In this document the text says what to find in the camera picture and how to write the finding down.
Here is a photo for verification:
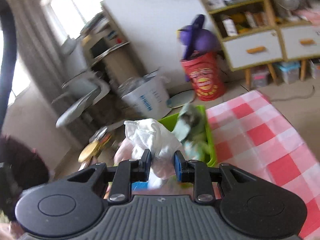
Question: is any green plastic bin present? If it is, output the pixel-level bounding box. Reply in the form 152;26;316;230
158;105;217;167

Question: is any wooden desk shelf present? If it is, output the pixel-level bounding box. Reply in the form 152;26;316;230
81;12;146;85

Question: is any grey white office chair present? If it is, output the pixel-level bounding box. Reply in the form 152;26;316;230
52;70;111;128

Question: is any clear storage box blue lid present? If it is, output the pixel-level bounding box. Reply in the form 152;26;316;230
274;61;300;85

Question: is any purple bounce ball toy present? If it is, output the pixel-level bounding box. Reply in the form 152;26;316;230
177;14;221;60

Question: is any wooden cabinet with drawers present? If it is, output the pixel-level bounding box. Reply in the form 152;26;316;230
200;0;319;86

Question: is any white cloth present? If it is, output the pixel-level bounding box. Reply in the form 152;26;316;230
124;119;185;180

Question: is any red chip-print bucket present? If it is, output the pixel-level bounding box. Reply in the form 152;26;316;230
181;52;226;101

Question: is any grey green towel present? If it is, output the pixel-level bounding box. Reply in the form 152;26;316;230
172;103;208;160

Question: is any red white checkered tablecloth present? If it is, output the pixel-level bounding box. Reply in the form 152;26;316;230
206;90;320;239

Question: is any white blue paper bag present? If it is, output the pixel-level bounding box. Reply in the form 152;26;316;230
117;70;171;120

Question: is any black cable on floor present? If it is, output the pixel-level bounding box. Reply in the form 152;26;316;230
271;84;316;103

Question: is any gold lid cookie jar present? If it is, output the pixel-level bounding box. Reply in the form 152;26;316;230
78;140;104;171

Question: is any tall green gold can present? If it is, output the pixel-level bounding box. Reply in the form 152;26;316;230
89;126;116;151

